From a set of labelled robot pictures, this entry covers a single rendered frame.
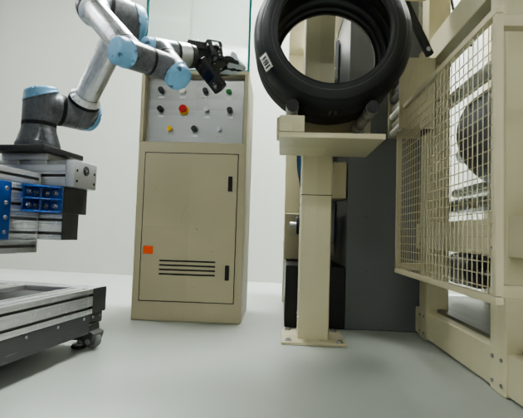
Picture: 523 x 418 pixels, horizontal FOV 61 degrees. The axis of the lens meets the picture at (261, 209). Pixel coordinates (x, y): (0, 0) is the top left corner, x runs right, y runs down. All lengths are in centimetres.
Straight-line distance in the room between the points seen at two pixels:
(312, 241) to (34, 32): 444
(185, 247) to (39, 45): 379
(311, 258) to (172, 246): 74
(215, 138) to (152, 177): 37
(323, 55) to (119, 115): 314
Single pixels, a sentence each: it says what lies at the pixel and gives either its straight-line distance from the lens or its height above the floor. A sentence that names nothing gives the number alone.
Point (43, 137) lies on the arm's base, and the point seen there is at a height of 76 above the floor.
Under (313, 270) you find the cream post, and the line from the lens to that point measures 192.
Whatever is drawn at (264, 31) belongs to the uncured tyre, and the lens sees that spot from 171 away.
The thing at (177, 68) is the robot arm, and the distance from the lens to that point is 129.
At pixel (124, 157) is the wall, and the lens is 475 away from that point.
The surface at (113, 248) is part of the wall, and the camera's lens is 473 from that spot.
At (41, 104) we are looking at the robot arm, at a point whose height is 87.
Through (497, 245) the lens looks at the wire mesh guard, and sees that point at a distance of 115.
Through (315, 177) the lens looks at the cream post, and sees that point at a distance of 193.
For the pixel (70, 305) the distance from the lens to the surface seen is 165.
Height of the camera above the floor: 44
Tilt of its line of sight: 3 degrees up
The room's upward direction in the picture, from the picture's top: 2 degrees clockwise
